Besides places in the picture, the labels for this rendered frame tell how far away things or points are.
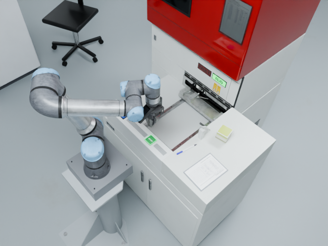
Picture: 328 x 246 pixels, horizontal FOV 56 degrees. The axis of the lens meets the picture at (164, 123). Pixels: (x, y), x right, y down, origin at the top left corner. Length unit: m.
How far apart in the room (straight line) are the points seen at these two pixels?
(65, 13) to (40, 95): 2.46
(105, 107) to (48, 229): 1.58
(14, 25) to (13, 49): 0.25
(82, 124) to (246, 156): 0.94
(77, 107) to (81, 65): 2.49
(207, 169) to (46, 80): 0.95
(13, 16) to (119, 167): 2.10
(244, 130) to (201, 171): 0.41
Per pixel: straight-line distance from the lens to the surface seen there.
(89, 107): 1.35
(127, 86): 1.45
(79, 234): 2.64
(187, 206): 1.88
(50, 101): 1.35
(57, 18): 3.69
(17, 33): 3.50
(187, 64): 2.18
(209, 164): 1.76
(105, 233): 2.60
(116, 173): 1.78
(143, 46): 4.01
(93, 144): 1.63
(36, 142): 3.18
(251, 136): 1.94
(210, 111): 2.12
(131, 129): 1.88
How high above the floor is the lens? 2.46
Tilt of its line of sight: 52 degrees down
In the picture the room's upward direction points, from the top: 3 degrees clockwise
